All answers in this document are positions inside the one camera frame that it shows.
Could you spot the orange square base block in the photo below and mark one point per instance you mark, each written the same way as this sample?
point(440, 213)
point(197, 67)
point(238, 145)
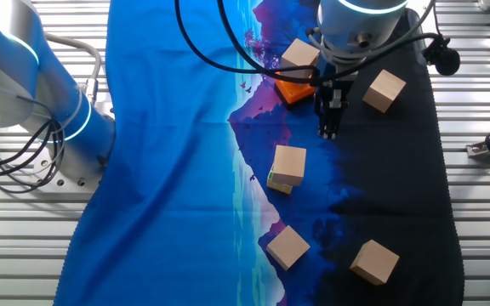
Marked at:
point(294, 94)

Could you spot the blue mountain print cloth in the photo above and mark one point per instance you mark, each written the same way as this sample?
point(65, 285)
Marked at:
point(164, 127)

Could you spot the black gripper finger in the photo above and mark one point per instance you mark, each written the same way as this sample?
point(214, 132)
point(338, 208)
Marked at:
point(328, 125)

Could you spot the light wooden cube block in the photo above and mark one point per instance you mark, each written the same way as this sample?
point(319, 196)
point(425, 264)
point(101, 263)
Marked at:
point(288, 246)
point(384, 89)
point(300, 55)
point(289, 165)
point(374, 261)

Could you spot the Rubik's cube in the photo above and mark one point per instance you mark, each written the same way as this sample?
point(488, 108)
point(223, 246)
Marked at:
point(280, 187)

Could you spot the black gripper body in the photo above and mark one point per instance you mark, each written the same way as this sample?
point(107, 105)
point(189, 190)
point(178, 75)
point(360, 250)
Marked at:
point(334, 87)

